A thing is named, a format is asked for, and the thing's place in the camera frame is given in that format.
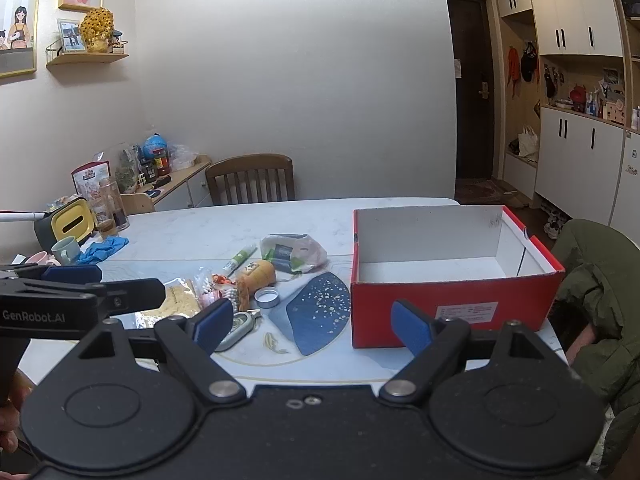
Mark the wall poster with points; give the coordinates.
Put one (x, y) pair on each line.
(17, 15)

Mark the clear plastic bag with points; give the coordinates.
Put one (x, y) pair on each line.
(182, 157)

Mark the white sideboard cabinet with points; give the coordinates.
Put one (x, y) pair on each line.
(187, 187)

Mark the round metal lid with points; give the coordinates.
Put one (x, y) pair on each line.
(267, 299)

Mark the green glue pen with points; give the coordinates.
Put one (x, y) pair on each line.
(240, 259)

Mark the green mug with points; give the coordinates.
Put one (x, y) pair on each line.
(66, 251)

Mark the orange hanging garment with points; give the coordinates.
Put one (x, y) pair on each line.
(513, 67)

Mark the clear cracker packet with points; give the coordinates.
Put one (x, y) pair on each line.
(177, 300)

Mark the glass bottle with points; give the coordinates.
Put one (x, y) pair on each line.
(112, 207)

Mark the black hanging bag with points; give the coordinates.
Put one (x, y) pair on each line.
(529, 62)

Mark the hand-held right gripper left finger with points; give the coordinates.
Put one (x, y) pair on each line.
(215, 322)

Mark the wooden wall shelf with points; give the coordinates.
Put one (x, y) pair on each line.
(85, 58)

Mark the blue globe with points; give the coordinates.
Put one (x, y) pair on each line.
(152, 144)

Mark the tissue pack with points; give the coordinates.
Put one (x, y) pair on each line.
(292, 254)

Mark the small photo frame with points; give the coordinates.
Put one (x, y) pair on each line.
(69, 36)

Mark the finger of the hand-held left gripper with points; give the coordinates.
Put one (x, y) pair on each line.
(135, 294)
(70, 274)

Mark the yellow and black tissue box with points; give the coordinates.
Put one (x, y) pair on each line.
(67, 222)

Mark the red label jar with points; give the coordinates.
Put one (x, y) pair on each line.
(161, 161)

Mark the orange plush toy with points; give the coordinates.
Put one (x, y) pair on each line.
(257, 275)

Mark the green jacket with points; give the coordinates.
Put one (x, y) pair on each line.
(605, 310)

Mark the white stick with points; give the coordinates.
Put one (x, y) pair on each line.
(20, 216)

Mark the white upper cabinet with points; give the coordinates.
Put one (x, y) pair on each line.
(565, 5)

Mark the white refrigerator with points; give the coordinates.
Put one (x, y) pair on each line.
(629, 185)

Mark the pair of sneakers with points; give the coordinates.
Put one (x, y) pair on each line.
(555, 225)

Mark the red cardboard box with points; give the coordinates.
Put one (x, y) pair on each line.
(450, 305)

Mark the potted plant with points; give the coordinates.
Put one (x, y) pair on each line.
(127, 172)

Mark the blue cloth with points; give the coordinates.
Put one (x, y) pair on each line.
(102, 250)

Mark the white tote bag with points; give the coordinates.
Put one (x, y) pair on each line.
(528, 142)

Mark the door mat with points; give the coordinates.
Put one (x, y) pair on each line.
(477, 190)

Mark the gold ornament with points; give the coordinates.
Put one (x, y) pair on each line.
(97, 30)

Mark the person's left hand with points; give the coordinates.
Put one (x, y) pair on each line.
(7, 430)

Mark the dark entrance door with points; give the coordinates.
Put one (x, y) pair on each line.
(470, 85)

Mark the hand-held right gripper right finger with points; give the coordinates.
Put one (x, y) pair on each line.
(410, 327)

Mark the red toy figure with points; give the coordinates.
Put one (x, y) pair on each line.
(579, 97)

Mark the small wooden child chair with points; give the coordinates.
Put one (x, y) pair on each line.
(140, 202)

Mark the white lower cabinet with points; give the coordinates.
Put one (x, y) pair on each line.
(575, 160)

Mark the red snack bag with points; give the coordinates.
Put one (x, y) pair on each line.
(90, 176)

